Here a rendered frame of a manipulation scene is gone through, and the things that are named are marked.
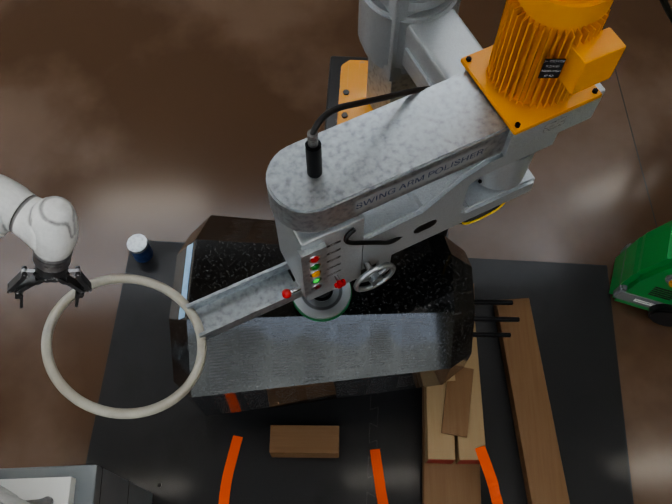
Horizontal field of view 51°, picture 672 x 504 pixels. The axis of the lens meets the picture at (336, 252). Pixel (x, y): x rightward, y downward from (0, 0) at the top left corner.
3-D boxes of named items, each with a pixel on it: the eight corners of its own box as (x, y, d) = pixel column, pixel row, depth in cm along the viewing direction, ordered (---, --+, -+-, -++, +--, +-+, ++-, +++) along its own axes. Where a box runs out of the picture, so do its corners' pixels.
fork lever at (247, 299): (368, 221, 250) (369, 214, 246) (394, 266, 243) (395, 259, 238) (184, 301, 235) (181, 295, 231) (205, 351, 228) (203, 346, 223)
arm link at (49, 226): (86, 242, 173) (39, 215, 172) (91, 204, 161) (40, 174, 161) (57, 272, 166) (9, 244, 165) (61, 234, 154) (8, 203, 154)
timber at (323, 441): (271, 457, 315) (269, 452, 304) (272, 430, 320) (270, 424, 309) (339, 458, 315) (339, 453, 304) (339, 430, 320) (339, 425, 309)
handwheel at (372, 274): (381, 256, 237) (384, 236, 223) (396, 280, 233) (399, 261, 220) (341, 274, 234) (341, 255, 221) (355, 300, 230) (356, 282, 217)
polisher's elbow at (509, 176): (456, 156, 239) (466, 122, 222) (505, 135, 243) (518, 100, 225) (486, 200, 232) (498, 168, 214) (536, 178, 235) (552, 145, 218)
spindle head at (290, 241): (373, 210, 247) (380, 136, 207) (403, 261, 239) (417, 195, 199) (279, 252, 241) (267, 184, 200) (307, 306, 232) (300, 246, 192)
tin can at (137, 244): (157, 249, 359) (151, 238, 347) (146, 266, 355) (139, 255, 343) (140, 242, 361) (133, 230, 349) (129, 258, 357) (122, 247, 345)
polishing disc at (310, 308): (330, 330, 253) (330, 329, 252) (281, 300, 258) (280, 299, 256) (361, 283, 260) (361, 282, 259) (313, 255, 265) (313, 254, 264)
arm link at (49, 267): (74, 262, 169) (72, 275, 173) (73, 231, 173) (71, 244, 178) (32, 262, 165) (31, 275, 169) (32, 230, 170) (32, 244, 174)
